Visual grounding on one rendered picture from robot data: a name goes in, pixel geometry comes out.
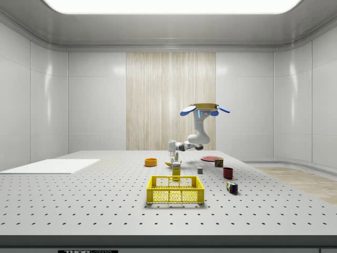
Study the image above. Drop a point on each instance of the white board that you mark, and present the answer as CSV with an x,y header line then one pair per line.
x,y
47,166

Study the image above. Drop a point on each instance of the banana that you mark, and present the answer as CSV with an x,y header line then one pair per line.
x,y
168,164

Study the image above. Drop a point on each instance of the flat-sided can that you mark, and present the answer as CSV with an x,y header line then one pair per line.
x,y
218,163

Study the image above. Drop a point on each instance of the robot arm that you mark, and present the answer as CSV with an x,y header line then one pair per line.
x,y
200,131

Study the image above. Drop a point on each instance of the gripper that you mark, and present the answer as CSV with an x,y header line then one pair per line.
x,y
172,155

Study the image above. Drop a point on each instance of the yellow basket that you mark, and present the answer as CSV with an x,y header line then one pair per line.
x,y
175,196

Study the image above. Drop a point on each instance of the red mug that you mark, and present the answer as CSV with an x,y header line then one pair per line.
x,y
228,173

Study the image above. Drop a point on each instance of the yellow bowl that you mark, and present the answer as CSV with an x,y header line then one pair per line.
x,y
150,162

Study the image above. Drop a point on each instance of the puzzle cube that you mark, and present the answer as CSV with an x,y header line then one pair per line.
x,y
232,187

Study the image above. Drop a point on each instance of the white and yellow box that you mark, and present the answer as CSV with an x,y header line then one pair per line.
x,y
176,170

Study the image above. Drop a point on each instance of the red plate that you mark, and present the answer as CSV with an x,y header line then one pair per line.
x,y
208,158

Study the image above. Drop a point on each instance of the small white bottle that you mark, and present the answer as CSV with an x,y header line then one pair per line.
x,y
176,157

